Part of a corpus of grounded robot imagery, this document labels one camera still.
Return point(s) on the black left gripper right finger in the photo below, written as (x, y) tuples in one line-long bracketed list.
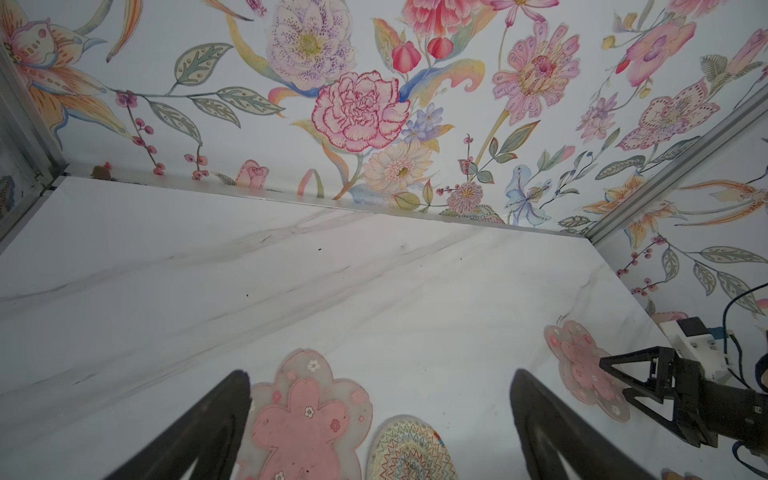
[(552, 435)]

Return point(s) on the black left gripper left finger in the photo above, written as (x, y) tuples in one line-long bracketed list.
[(203, 443)]

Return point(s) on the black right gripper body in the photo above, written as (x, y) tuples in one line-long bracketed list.
[(704, 412)]

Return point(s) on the pink flower coaster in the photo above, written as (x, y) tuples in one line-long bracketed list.
[(306, 424), (579, 367)]

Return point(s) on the colourful patterned round coaster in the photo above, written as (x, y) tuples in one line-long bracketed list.
[(405, 447)]

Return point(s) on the aluminium corner post right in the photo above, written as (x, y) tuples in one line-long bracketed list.
[(684, 166)]

